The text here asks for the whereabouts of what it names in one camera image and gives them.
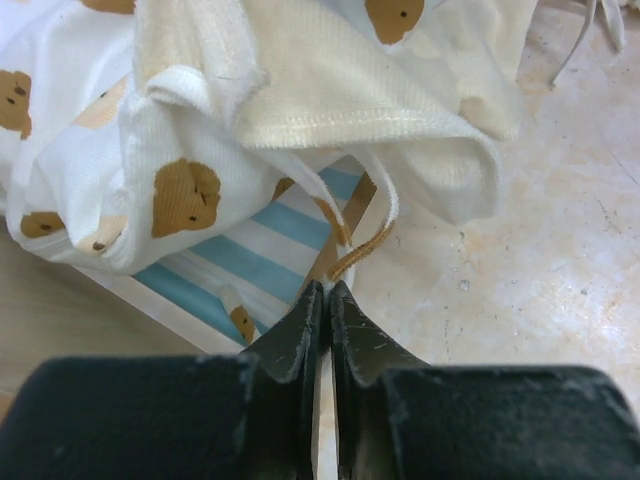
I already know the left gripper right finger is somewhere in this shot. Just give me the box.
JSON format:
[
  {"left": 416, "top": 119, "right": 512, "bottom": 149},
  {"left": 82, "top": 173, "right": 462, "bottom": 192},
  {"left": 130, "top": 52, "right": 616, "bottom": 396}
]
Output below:
[{"left": 327, "top": 284, "right": 639, "bottom": 479}]

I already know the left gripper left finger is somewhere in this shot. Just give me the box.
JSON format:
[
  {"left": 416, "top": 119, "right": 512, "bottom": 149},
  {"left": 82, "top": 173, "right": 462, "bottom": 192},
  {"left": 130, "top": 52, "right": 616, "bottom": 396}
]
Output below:
[{"left": 1, "top": 282, "right": 324, "bottom": 479}]

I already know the wooden pet bed frame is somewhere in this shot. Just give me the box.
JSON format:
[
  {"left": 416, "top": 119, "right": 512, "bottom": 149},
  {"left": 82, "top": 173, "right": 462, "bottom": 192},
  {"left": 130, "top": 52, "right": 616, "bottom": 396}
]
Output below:
[{"left": 0, "top": 169, "right": 379, "bottom": 406}]

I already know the bear print white cushion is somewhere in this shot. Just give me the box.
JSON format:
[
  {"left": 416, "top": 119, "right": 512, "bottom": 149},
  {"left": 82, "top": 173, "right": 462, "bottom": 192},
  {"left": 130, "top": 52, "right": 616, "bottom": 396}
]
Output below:
[{"left": 1, "top": 1, "right": 536, "bottom": 283}]

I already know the blue white striped mattress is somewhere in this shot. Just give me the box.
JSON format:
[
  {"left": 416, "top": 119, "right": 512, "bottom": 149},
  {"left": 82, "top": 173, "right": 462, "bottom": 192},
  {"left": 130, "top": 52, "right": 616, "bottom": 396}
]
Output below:
[{"left": 134, "top": 186, "right": 331, "bottom": 344}]

